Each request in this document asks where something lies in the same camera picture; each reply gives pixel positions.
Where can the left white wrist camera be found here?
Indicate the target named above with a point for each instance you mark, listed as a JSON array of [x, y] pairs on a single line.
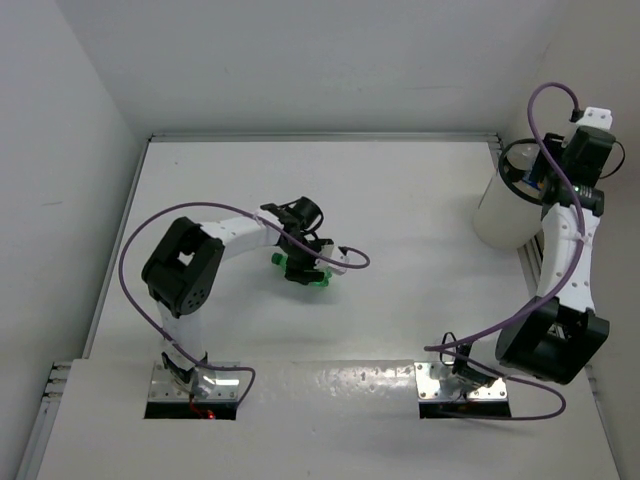
[[332, 260]]

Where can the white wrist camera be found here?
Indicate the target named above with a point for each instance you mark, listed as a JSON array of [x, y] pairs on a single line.
[[594, 117], [332, 260]]

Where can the metal base plate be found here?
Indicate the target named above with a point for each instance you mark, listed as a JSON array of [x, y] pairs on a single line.
[[436, 384], [205, 386]]

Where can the white bin black rim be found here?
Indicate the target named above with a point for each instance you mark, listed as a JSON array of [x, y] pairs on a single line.
[[509, 212]]

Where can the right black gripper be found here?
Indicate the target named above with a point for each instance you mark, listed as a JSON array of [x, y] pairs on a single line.
[[557, 144]]

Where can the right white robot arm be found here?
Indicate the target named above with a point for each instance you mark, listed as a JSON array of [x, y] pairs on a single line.
[[558, 331]]

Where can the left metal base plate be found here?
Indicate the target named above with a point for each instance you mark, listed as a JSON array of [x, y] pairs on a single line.
[[205, 386]]

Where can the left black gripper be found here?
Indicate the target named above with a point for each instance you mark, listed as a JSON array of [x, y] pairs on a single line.
[[296, 270]]

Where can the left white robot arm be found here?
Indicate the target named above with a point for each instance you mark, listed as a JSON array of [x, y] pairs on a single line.
[[180, 272]]

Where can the green plastic bottle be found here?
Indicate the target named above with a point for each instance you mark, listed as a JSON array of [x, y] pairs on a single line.
[[283, 261]]

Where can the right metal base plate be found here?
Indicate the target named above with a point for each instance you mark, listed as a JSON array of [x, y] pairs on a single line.
[[436, 384]]

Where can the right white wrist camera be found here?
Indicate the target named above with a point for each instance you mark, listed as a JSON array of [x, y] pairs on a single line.
[[594, 117]]

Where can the blue-label plastic bottle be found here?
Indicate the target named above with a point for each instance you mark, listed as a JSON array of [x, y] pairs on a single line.
[[536, 172]]

